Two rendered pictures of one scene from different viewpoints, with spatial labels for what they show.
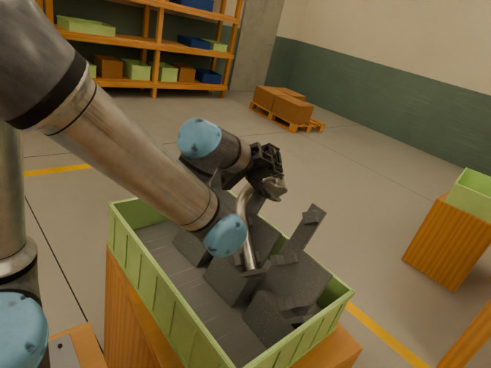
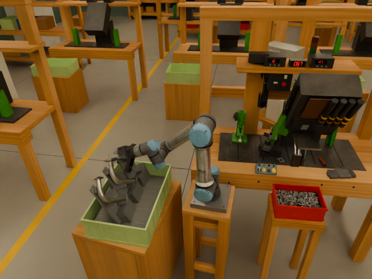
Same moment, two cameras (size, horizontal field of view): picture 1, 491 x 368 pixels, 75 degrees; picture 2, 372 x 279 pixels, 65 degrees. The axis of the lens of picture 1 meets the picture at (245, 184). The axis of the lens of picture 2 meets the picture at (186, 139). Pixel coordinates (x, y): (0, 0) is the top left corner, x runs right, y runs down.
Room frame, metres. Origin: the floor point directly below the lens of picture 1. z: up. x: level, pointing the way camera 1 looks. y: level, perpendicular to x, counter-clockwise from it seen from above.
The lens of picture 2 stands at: (1.12, 1.46, 2.32)
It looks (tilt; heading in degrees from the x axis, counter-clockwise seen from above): 34 degrees down; 240
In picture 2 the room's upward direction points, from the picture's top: 1 degrees counter-clockwise
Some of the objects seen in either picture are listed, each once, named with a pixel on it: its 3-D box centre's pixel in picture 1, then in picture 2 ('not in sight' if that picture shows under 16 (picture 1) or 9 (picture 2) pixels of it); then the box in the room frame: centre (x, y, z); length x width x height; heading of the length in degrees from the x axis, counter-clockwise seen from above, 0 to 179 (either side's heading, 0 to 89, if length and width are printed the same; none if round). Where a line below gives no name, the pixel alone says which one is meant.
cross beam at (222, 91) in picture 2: not in sight; (286, 94); (-0.80, -0.09, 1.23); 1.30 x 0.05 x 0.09; 141
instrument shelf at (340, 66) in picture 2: not in sight; (294, 66); (-0.74, -0.01, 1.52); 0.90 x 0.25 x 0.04; 141
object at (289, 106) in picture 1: (288, 108); not in sight; (5.88, -0.41, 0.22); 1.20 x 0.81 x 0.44; 44
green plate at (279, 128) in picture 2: not in sight; (283, 124); (-0.48, 0.20, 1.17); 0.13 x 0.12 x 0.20; 141
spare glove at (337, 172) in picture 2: not in sight; (340, 172); (-0.66, 0.62, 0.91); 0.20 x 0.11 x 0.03; 149
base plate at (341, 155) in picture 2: not in sight; (285, 150); (-0.57, 0.19, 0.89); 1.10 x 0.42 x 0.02; 141
